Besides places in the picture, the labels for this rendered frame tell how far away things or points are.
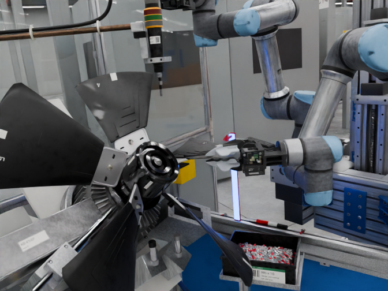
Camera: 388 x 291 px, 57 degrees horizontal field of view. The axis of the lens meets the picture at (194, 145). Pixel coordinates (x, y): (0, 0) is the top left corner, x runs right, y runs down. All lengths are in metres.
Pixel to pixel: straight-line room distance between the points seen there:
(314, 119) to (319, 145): 0.15
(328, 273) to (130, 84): 0.87
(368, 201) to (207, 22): 0.90
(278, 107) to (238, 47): 3.17
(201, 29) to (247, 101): 3.71
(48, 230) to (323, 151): 0.70
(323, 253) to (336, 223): 0.40
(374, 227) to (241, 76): 3.49
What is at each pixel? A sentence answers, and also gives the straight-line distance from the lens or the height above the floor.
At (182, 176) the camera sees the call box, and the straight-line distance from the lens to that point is 1.38.
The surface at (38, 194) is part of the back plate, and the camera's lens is 1.02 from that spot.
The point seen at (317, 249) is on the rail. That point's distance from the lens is 1.25.
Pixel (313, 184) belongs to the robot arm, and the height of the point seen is 1.09.
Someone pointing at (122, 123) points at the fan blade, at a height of 1.30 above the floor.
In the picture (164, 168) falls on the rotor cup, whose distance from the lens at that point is 0.85.
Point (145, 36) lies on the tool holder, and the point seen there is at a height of 1.51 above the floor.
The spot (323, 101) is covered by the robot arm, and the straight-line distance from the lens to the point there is 1.13.
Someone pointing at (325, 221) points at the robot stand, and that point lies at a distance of 1.66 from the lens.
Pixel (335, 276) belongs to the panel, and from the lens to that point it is 1.30.
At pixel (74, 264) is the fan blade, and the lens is 0.65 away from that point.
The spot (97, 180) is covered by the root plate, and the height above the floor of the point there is 1.20.
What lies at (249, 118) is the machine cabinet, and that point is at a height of 0.59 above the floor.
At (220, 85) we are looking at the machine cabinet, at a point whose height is 1.13.
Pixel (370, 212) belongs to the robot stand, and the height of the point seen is 0.82.
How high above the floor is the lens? 1.45
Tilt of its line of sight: 14 degrees down
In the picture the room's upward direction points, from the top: 5 degrees counter-clockwise
